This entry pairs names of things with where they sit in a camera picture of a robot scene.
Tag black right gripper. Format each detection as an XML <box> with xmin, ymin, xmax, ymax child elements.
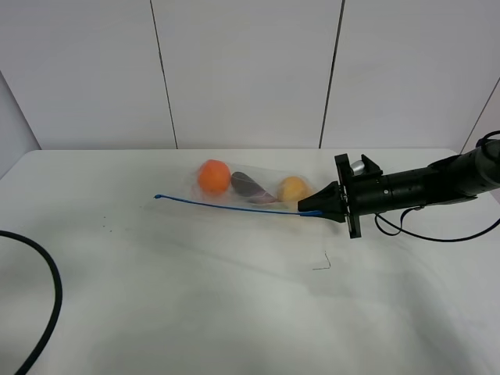
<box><xmin>298</xmin><ymin>154</ymin><xmax>387</xmax><ymax>239</ymax></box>

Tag clear zip bag blue zipper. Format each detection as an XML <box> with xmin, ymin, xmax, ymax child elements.
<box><xmin>154</xmin><ymin>159</ymin><xmax>321</xmax><ymax>217</ymax></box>

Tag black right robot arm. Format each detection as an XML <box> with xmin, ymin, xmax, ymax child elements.
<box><xmin>298</xmin><ymin>131</ymin><xmax>499</xmax><ymax>238</ymax></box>

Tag yellow lemon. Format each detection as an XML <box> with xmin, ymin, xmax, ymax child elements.
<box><xmin>277</xmin><ymin>176</ymin><xmax>313</xmax><ymax>202</ymax></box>

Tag purple eggplant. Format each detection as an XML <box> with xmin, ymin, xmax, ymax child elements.
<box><xmin>230</xmin><ymin>171</ymin><xmax>277</xmax><ymax>205</ymax></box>

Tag orange fruit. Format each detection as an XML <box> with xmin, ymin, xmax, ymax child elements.
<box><xmin>197</xmin><ymin>159</ymin><xmax>231</xmax><ymax>196</ymax></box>

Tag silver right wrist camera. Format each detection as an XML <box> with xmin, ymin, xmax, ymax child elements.
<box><xmin>351</xmin><ymin>154</ymin><xmax>383</xmax><ymax>177</ymax></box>

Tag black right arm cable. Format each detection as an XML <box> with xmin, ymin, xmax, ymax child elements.
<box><xmin>373</xmin><ymin>130</ymin><xmax>500</xmax><ymax>241</ymax></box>

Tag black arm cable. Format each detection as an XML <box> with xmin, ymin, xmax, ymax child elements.
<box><xmin>373</xmin><ymin>130</ymin><xmax>500</xmax><ymax>241</ymax></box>
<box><xmin>0</xmin><ymin>230</ymin><xmax>63</xmax><ymax>375</ymax></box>

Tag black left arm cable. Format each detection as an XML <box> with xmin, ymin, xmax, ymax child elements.
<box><xmin>0</xmin><ymin>230</ymin><xmax>63</xmax><ymax>375</ymax></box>

